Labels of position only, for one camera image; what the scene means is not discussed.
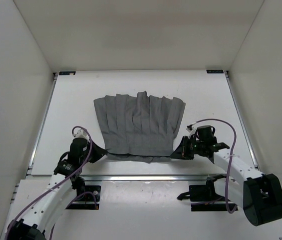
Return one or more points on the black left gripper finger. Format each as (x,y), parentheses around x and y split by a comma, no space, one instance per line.
(97,151)
(95,156)

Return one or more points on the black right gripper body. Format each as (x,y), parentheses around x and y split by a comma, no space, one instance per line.
(193,148)

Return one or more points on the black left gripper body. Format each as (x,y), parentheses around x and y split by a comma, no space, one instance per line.
(84,156)

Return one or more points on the grey pleated skirt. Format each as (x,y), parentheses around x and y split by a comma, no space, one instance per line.
(139,128)

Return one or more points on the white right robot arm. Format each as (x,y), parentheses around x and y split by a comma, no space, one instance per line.
(241,186)

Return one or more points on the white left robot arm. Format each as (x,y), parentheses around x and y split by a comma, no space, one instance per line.
(65,187)

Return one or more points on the dark label sticker right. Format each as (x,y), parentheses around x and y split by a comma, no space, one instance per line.
(214,71)

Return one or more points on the dark label sticker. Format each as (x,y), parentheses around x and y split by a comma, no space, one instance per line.
(67,73)
(214,71)

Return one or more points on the dark label sticker left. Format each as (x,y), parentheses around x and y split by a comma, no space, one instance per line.
(67,73)

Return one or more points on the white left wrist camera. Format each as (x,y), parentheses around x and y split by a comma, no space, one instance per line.
(80,133)

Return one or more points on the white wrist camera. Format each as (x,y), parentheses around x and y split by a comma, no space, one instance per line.
(80,133)
(191,129)

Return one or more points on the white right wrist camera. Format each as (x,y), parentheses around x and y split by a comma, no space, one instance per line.
(191,129)

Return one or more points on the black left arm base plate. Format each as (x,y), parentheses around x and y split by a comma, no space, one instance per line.
(87,195)

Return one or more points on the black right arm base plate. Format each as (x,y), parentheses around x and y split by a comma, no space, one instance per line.
(202,196)

